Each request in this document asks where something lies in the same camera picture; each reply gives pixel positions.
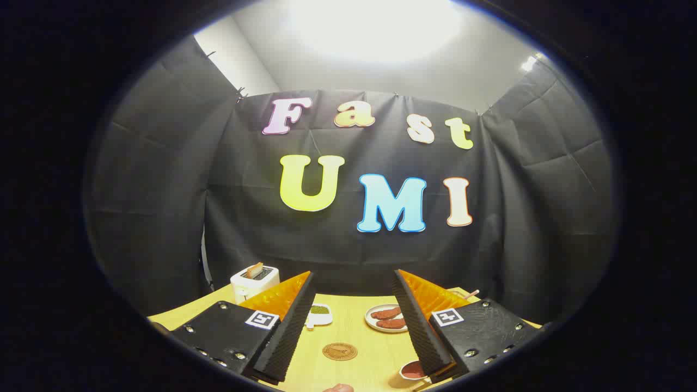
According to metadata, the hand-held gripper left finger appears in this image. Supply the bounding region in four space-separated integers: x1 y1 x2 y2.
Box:
170 271 317 386

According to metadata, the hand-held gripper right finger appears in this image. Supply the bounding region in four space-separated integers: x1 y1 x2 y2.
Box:
392 269 545 385

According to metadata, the beige cup with wooden handle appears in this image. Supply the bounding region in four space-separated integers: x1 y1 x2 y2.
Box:
399 360 431 390

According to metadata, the round cork coaster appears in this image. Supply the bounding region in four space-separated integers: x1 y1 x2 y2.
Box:
322 342 358 362

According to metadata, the white divided tray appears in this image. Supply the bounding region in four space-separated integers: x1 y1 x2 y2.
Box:
306 304 333 330

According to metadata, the white oval plate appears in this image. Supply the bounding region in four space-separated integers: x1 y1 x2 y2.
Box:
365 304 409 333

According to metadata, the white toaster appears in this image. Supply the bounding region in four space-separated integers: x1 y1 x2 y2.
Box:
230 266 280 304

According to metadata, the light wooden table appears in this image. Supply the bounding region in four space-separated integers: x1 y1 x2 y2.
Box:
147 284 542 392

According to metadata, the black backdrop cloth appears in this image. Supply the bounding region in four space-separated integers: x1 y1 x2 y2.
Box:
84 35 621 324

